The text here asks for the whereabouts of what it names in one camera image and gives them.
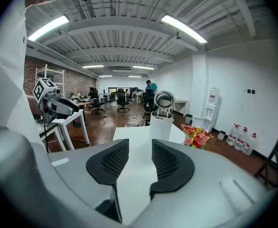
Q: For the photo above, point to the small white bin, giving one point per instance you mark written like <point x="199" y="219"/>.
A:
<point x="221" y="135"/>

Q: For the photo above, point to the long ceiling light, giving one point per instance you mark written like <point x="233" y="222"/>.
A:
<point x="143" y="67"/>
<point x="184" y="27"/>
<point x="48" y="27"/>
<point x="93" y="66"/>

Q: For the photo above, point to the clear water bottle red label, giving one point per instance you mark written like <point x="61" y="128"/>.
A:
<point x="250" y="145"/>
<point x="241" y="140"/>
<point x="232" y="135"/>

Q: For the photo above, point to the black wall switches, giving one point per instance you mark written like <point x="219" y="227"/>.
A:
<point x="251" y="91"/>

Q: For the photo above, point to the white water dispenser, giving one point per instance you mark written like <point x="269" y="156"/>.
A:
<point x="211" y="108"/>

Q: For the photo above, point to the white metal shelf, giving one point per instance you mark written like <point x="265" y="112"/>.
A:
<point x="46" y="72"/>

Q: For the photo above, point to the person in white shirt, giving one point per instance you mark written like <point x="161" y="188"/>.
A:
<point x="5" y="68"/>

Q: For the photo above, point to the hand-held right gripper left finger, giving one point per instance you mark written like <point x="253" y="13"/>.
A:
<point x="108" y="161"/>

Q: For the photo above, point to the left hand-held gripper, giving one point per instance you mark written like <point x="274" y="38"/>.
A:
<point x="45" y="91"/>

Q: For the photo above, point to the white electric kettle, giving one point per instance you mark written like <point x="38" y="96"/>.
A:
<point x="161" y="125"/>

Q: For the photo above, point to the person's left forearm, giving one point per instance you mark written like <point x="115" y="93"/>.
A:
<point x="31" y="103"/>

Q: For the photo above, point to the white side table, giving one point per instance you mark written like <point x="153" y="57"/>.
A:
<point x="67" y="122"/>

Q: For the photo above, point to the colourful flower bouquet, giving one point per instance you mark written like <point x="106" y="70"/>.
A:
<point x="195" y="136"/>

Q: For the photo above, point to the white office desk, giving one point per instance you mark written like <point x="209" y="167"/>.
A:
<point x="181" y="101"/>

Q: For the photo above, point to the grey waste bin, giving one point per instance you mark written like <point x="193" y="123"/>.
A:
<point x="188" y="119"/>

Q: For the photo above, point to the ceiling-mounted camera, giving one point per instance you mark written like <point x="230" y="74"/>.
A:
<point x="178" y="35"/>
<point x="58" y="31"/>

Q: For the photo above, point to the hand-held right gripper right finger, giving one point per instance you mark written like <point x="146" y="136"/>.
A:
<point x="172" y="165"/>

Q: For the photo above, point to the black office chair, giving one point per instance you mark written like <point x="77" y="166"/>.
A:
<point x="96" y="102"/>
<point x="149" y="104"/>
<point x="122" y="100"/>

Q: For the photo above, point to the black metal chair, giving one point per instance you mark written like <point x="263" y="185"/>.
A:
<point x="275" y="155"/>

